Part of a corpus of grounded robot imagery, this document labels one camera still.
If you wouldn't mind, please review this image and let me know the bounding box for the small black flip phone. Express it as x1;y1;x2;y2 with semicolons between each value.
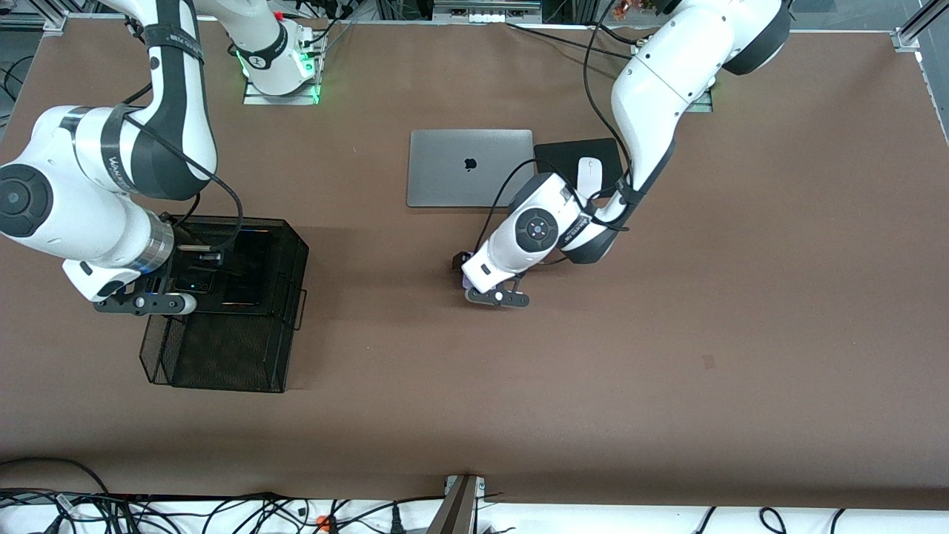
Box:
174;273;218;297

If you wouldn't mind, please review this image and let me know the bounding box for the large black smartphone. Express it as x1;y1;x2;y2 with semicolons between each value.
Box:
222;229;273;307

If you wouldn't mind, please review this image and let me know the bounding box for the silver closed laptop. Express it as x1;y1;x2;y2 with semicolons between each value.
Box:
406;129;536;208

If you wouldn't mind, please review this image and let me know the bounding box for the black two-tier mesh rack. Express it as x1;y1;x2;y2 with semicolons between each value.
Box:
139;214;310;394

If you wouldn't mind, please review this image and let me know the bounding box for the black mouse pad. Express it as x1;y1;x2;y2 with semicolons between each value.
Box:
534;137;625;200

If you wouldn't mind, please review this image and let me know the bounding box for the white computer mouse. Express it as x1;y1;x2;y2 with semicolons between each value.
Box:
577;156;603;199

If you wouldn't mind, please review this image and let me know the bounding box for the white power strip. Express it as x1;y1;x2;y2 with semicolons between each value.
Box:
432;0;543;24

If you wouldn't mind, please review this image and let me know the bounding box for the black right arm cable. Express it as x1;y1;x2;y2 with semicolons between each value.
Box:
119;85;244;257

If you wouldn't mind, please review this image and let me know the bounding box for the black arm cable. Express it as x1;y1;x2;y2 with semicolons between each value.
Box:
119;85;244;257
482;0;646;242

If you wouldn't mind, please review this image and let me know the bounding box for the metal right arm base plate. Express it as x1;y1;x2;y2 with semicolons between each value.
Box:
243;30;323;106

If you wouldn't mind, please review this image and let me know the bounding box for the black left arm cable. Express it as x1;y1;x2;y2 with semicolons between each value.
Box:
482;0;646;242

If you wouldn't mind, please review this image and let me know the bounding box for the long black table cable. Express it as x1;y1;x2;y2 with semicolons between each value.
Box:
506;22;632;59

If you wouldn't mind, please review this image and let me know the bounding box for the grey arched floor cable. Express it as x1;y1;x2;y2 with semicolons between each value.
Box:
0;456;112;496

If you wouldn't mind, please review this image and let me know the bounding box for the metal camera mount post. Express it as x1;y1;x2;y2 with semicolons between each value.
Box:
426;475;486;534

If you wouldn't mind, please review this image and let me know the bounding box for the short black table cable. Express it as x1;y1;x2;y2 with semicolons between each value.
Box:
589;21;640;45

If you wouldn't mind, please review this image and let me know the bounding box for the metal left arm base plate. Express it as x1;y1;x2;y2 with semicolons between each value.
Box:
630;37;715;113

